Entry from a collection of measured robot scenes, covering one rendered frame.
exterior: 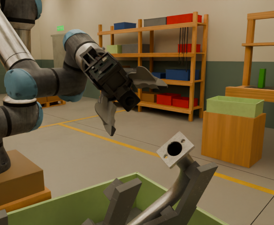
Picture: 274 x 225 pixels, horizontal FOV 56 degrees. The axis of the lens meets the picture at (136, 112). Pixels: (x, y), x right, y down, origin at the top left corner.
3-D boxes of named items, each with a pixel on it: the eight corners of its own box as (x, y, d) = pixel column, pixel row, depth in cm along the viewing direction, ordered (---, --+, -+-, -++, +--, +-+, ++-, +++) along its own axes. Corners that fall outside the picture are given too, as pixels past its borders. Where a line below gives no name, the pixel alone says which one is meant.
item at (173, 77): (190, 122, 545) (195, 10, 500) (99, 104, 747) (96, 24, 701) (203, 118, 584) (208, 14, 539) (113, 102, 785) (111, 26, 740)
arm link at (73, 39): (83, 56, 79) (90, 29, 75) (98, 73, 72) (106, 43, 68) (57, 53, 74) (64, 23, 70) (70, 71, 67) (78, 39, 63)
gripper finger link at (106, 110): (86, 127, 50) (92, 89, 55) (102, 140, 54) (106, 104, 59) (100, 124, 49) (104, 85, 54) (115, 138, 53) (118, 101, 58)
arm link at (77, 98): (40, 93, 74) (46, 57, 69) (72, 89, 83) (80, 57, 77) (55, 107, 70) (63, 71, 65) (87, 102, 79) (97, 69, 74)
